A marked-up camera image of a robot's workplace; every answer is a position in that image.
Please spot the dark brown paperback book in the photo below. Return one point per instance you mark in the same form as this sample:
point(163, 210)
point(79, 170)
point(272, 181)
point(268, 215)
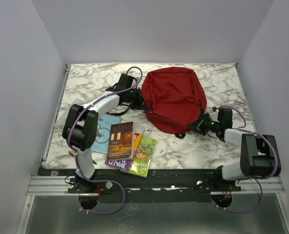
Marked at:
point(121, 143)

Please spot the aluminium mounting rail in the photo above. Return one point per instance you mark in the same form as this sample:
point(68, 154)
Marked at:
point(55, 186)

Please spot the light blue book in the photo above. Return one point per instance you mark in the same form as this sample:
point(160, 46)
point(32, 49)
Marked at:
point(104, 124)

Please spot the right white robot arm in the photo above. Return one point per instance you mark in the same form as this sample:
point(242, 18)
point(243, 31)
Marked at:
point(259, 157)

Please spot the clear plastic organizer box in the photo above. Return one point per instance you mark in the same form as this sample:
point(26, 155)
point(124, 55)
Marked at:
point(60, 122)

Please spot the yellow handled pliers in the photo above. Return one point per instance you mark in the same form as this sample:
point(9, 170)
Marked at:
point(71, 153)

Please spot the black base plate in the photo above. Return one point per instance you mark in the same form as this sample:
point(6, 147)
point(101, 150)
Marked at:
point(111, 185)

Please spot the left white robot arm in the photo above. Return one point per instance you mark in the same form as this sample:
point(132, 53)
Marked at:
point(80, 128)

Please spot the purple Roald Dahl book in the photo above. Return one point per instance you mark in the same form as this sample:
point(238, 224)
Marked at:
point(126, 163)

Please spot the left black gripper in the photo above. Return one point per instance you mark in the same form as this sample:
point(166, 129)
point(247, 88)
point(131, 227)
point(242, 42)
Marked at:
point(140, 104)

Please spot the green Treehouse book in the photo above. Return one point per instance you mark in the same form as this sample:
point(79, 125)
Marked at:
point(142, 157)

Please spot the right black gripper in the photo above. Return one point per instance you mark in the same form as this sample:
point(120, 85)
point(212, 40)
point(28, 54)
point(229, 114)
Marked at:
point(201, 123)

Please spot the red backpack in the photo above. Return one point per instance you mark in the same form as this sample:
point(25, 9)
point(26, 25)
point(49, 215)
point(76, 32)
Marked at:
point(173, 97)

